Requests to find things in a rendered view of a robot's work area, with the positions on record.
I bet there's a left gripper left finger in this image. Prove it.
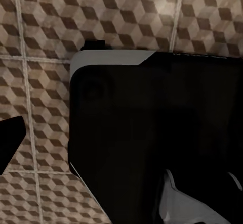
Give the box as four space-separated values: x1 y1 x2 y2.
0 116 26 176

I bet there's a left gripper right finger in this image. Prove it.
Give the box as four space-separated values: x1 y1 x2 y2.
227 115 243 156

